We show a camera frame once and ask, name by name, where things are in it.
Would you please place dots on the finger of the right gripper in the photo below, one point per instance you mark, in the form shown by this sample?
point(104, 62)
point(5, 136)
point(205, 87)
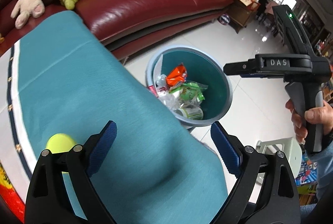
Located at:
point(240, 68)

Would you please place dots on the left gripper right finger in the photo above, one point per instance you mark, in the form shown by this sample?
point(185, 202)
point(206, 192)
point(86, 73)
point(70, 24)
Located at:
point(265, 189)

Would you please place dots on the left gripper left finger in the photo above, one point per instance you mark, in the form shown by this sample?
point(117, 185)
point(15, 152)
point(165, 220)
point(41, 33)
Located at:
point(48, 201)

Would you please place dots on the red fruit plastic bag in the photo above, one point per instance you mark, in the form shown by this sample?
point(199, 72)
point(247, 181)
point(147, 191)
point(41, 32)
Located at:
point(11, 198)

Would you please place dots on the orange snack wrapper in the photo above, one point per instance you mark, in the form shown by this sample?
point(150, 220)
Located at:
point(177, 76)

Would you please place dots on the clear plastic bag red print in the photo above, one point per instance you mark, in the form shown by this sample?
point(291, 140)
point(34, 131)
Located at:
point(170, 98)

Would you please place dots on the person blue sleeve forearm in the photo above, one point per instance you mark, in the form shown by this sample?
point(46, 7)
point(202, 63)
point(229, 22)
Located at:
point(324, 165)

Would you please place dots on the blue grey trash bin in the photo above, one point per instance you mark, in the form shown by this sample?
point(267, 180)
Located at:
point(201, 68)

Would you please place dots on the person right hand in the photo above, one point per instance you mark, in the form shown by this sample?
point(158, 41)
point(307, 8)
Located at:
point(319, 115)

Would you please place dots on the grey plastic stool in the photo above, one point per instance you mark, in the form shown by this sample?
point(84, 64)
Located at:
point(287, 148)

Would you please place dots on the cardboard toy box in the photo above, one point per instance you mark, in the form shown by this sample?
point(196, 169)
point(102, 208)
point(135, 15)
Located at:
point(242, 12)

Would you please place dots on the yellow tennis ball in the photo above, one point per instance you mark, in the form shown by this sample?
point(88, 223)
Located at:
point(60, 143)

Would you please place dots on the green snack wrapper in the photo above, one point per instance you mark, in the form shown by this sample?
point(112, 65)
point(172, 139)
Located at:
point(192, 94)

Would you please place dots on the white plastic cup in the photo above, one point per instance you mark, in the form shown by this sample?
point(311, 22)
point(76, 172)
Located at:
point(190, 112)

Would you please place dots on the teal Steelers table cloth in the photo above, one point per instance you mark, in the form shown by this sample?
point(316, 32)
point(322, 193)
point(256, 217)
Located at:
point(60, 79)

